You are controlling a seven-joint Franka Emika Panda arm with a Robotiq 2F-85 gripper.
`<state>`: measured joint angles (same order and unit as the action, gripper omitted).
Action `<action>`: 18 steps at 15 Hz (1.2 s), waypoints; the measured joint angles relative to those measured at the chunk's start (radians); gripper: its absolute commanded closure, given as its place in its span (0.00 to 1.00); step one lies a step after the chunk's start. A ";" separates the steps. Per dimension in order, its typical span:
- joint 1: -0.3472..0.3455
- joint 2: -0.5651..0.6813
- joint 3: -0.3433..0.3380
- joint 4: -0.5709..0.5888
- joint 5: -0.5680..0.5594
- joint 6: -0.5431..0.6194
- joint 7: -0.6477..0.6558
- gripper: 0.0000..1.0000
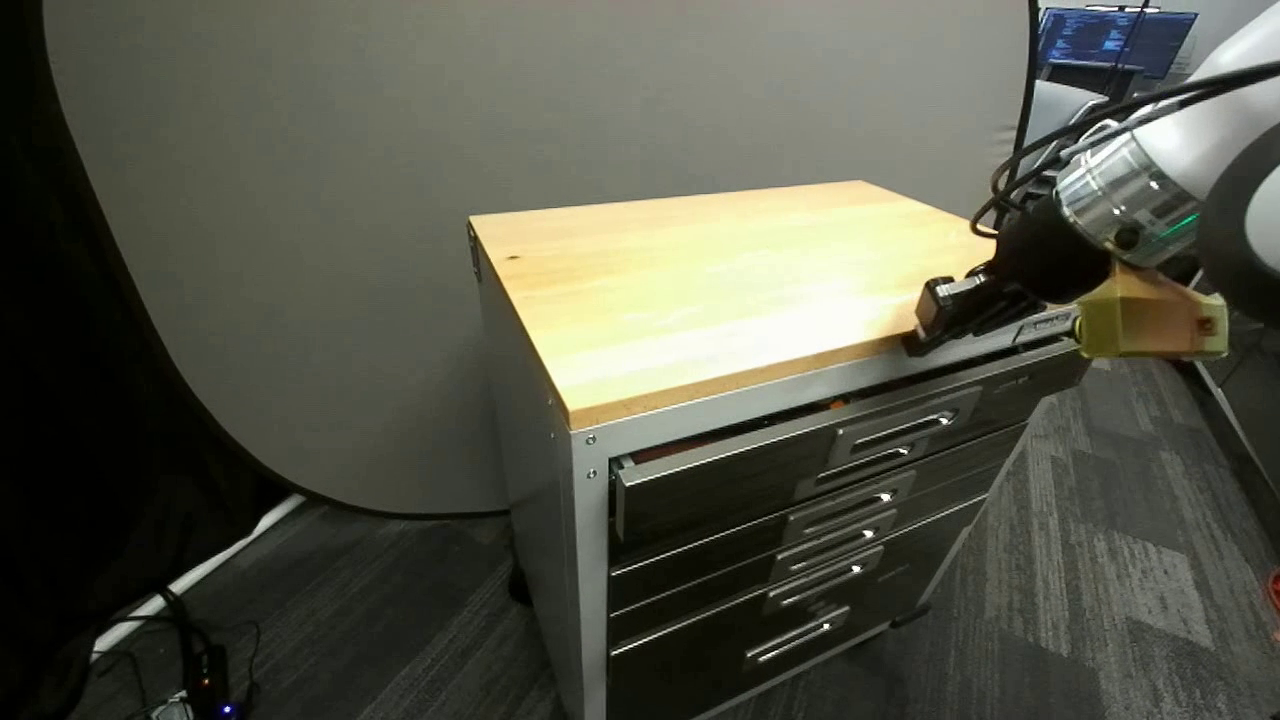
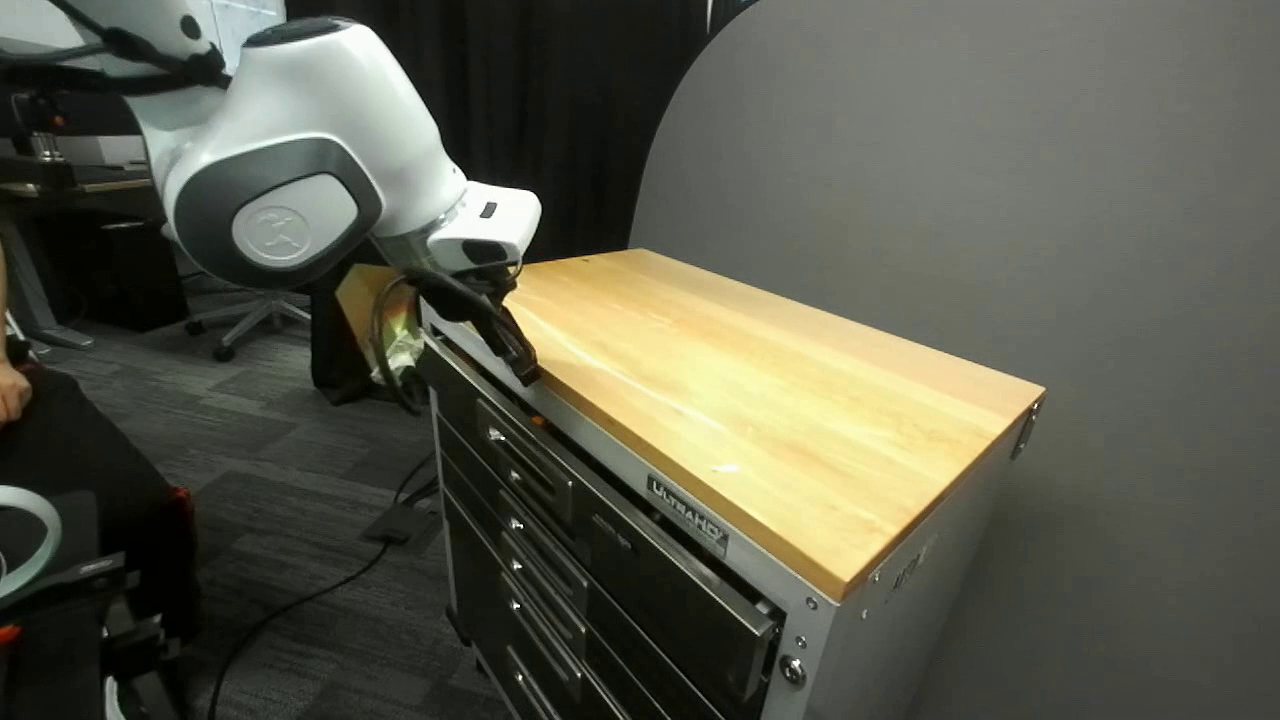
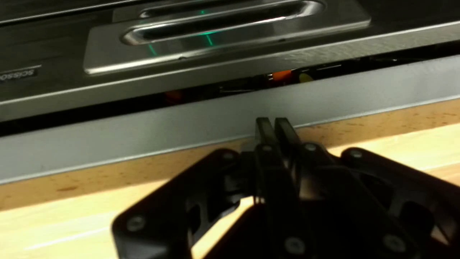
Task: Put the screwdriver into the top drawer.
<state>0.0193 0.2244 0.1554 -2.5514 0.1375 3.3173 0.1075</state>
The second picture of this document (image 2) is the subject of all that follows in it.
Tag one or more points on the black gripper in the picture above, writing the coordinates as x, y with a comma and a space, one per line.
462, 289

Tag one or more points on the grey steel cabinet drawer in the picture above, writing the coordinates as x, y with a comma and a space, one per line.
674, 593

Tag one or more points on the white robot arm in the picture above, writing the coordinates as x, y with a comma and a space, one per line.
292, 121

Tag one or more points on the grey tool cabinet wooden top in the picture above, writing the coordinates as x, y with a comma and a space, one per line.
733, 386

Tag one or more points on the person hand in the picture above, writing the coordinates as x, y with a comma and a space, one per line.
14, 392

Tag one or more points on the tan cardboard piece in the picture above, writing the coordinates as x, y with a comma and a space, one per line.
365, 301

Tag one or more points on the black curtain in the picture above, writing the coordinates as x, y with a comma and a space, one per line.
572, 94

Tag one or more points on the office chair base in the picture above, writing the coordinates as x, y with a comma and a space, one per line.
244, 322

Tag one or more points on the black trouser leg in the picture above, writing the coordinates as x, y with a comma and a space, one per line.
81, 465

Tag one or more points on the grey desk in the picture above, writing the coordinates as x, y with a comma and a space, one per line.
81, 186

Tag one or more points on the clear plastic tube loop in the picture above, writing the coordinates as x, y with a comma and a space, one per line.
49, 540

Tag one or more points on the grey round backdrop panel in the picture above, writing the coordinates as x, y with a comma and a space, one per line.
1003, 163

